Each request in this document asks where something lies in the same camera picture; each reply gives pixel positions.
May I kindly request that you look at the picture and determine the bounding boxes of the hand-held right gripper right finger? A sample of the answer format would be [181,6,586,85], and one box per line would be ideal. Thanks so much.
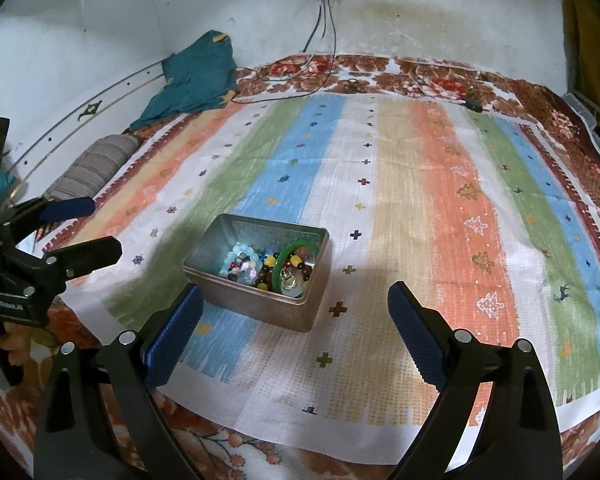
[387,281,563,480]

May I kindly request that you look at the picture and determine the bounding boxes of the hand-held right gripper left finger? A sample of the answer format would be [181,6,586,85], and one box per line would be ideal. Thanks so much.
[32,284,206,480]

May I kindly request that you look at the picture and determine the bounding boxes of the clear plastic crate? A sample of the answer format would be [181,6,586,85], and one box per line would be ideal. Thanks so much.
[562,91,600,177]

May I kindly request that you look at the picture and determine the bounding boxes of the white cable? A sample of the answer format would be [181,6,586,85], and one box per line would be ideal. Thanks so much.
[252,52,313,82]

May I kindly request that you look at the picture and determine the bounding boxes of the multicoloured bead bracelet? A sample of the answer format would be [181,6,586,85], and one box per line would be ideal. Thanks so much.
[240,250,282,292]

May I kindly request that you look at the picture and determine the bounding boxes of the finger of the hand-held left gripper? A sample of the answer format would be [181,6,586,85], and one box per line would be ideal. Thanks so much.
[10,196,97,226]
[17,236,123,286]

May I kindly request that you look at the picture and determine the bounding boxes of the grey striped bolster pillow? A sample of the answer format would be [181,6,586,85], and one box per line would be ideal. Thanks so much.
[45,134,141,202]

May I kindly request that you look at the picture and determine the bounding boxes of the yellow and dark bead bracelet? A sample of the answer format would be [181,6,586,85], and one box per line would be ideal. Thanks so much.
[265,252,317,282]

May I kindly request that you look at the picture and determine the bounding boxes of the black cable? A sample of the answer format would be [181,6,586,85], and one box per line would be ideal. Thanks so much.
[302,0,327,53]
[231,0,338,104]

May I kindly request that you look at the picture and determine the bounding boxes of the pastel striped cloth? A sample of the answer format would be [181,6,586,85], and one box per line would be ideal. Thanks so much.
[40,92,600,448]

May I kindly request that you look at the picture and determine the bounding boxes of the green jade bangle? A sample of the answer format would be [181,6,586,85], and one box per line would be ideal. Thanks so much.
[272,242,322,297]

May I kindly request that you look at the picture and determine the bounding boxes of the light blue bead bracelet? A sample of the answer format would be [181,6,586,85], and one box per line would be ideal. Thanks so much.
[222,242,261,282]

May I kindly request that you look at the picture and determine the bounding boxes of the person's left hand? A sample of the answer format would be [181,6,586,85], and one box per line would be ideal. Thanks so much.
[0,319,35,362]

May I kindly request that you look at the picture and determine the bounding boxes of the metal tin box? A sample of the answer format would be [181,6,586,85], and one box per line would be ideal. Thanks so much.
[182,213,329,333]

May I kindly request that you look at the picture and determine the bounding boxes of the teal cloth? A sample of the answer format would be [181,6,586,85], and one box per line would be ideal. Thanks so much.
[130,30,238,131]

